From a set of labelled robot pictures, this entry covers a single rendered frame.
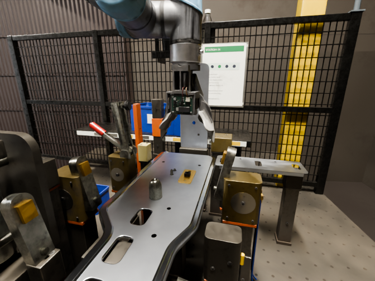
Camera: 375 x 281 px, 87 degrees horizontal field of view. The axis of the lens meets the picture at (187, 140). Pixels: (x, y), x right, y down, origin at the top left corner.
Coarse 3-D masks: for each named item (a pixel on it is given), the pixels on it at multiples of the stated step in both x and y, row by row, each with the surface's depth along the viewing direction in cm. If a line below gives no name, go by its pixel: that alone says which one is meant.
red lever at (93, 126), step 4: (92, 124) 62; (96, 124) 62; (92, 128) 62; (96, 128) 62; (100, 128) 62; (96, 132) 62; (100, 132) 61; (104, 132) 62; (104, 136) 62; (108, 136) 62; (112, 136) 63; (112, 140) 62; (116, 140) 62; (116, 144) 62; (120, 144) 62; (120, 148) 62
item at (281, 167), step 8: (216, 160) 72; (240, 160) 72; (248, 160) 72; (256, 160) 72; (264, 160) 72; (272, 160) 72; (280, 160) 72; (232, 168) 67; (240, 168) 66; (248, 168) 65; (256, 168) 65; (264, 168) 65; (272, 168) 65; (280, 168) 65; (288, 168) 65; (304, 168) 65
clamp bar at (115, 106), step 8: (112, 104) 57; (120, 104) 58; (128, 104) 57; (120, 112) 58; (120, 120) 58; (120, 128) 59; (128, 128) 61; (120, 136) 59; (128, 136) 62; (128, 144) 63
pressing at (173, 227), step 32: (160, 160) 72; (192, 160) 72; (128, 192) 51; (192, 192) 51; (128, 224) 39; (160, 224) 39; (192, 224) 40; (96, 256) 32; (128, 256) 32; (160, 256) 32
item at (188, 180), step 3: (186, 171) 62; (189, 171) 63; (192, 171) 62; (195, 171) 62; (183, 174) 60; (186, 174) 58; (189, 174) 58; (192, 174) 60; (180, 177) 58; (183, 177) 58; (186, 177) 58; (189, 177) 58; (192, 177) 58; (180, 180) 56; (183, 180) 57; (186, 180) 57; (189, 180) 56
